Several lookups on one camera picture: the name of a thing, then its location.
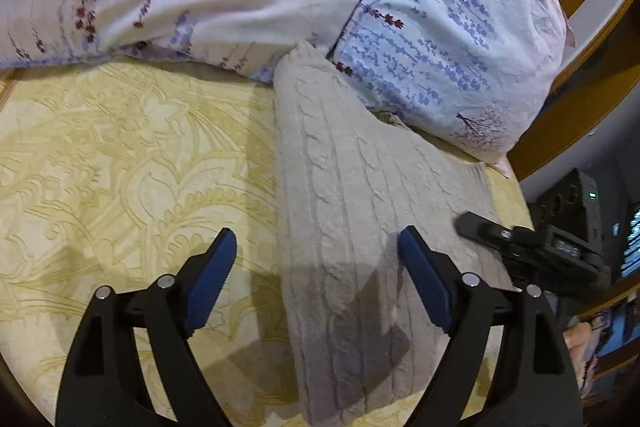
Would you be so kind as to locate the wooden headboard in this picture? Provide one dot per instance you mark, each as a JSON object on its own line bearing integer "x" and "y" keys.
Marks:
{"x": 575, "y": 117}

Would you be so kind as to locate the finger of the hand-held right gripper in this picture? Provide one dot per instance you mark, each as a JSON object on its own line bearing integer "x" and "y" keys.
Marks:
{"x": 482, "y": 229}

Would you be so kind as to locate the yellow patterned bed sheet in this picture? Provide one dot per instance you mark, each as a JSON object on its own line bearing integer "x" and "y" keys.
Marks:
{"x": 125, "y": 167}

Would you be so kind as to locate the black box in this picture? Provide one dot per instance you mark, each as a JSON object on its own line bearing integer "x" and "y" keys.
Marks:
{"x": 575, "y": 202}

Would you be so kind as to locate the wooden cabinet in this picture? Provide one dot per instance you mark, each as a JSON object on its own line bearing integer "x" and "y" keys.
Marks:
{"x": 617, "y": 302}

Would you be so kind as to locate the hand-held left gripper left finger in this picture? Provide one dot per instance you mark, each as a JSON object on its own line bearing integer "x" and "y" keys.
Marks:
{"x": 212, "y": 279}

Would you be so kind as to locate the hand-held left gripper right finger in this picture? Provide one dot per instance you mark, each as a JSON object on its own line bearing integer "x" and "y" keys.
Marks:
{"x": 425, "y": 279}

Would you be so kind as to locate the light blue floral pillow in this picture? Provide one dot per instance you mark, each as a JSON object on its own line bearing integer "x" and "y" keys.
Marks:
{"x": 450, "y": 42}

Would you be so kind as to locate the person's pink garment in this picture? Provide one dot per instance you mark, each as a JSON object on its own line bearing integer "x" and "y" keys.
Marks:
{"x": 580, "y": 347}

